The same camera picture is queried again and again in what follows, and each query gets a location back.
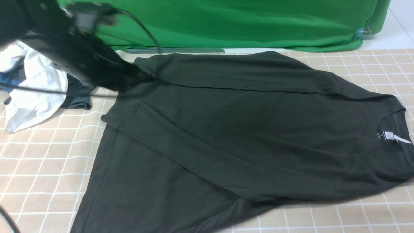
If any green backdrop cloth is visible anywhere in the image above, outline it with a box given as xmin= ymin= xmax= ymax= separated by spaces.
xmin=57 ymin=0 xmax=391 ymax=53

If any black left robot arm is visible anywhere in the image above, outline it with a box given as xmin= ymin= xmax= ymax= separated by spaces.
xmin=0 ymin=0 xmax=159 ymax=92

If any blue garment in pile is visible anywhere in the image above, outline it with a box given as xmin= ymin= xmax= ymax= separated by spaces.
xmin=0 ymin=73 xmax=22 ymax=93

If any white shirt in pile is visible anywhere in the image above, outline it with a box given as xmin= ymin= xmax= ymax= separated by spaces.
xmin=1 ymin=41 xmax=68 ymax=134

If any dark gray long-sleeve top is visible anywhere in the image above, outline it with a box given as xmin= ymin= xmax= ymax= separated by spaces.
xmin=71 ymin=52 xmax=413 ymax=233

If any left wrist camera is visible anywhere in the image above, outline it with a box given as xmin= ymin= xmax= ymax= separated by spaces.
xmin=65 ymin=1 xmax=118 ymax=35

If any beige checkered tablecloth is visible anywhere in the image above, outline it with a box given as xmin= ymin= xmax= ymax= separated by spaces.
xmin=0 ymin=49 xmax=414 ymax=233

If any binder clip on backdrop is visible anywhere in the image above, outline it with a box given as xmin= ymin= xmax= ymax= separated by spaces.
xmin=354 ymin=27 xmax=372 ymax=40

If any dark teal garment in pile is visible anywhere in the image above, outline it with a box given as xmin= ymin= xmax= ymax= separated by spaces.
xmin=7 ymin=63 xmax=96 ymax=110

